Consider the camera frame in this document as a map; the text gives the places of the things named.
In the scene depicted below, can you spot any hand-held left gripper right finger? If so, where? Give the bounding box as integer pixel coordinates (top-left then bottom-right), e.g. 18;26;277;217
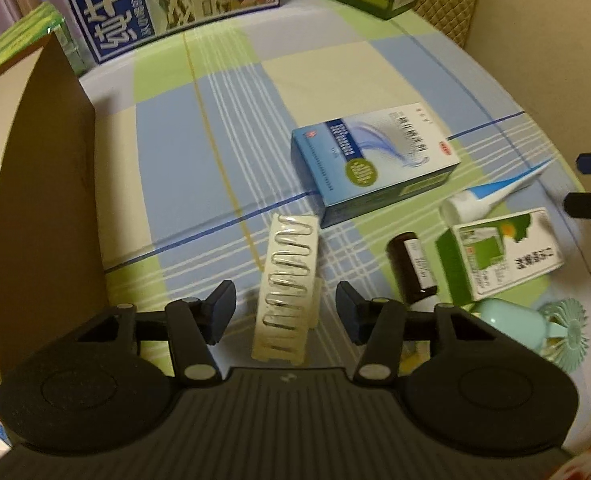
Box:
335;280;497;388

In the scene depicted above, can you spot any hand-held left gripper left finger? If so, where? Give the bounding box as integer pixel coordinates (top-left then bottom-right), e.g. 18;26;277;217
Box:
76;280;237;388

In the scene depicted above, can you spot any white hair claw clip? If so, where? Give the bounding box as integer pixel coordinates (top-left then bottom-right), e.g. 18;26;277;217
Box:
250;212;323;367

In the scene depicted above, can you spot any teal handheld fan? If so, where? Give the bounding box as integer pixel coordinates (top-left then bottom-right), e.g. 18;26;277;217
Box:
468;297;591;374

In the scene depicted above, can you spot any blue white medicine box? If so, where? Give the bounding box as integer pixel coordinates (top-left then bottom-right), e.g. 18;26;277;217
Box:
290;102;463;229

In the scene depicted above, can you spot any brown cardboard shoe box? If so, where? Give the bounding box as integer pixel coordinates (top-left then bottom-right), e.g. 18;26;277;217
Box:
0;35;109;397

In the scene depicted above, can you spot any brown glass bottle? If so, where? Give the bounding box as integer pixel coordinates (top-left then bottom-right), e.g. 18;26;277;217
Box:
386;231;439;312

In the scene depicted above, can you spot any green white medicine box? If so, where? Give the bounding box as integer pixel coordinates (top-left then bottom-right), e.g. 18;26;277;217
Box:
435;207;565;303

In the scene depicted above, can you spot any white blue toothpaste tube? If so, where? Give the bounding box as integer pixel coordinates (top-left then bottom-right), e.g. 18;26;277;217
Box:
439;158;557;222

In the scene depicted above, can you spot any checked tablecloth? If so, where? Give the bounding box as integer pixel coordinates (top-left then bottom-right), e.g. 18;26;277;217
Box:
78;0;589;377

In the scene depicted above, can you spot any chair with quilted beige cover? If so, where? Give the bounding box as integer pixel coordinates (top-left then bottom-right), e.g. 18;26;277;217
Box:
412;0;487;52

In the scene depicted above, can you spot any red white packet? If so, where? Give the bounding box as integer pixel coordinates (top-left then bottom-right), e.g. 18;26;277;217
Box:
568;452;591;480

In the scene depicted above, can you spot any blue milk carton box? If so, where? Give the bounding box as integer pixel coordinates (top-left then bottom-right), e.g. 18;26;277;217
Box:
50;0;282;65

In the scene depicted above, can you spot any light green patterned box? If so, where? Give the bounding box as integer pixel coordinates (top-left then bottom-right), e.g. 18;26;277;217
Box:
0;2;89;87

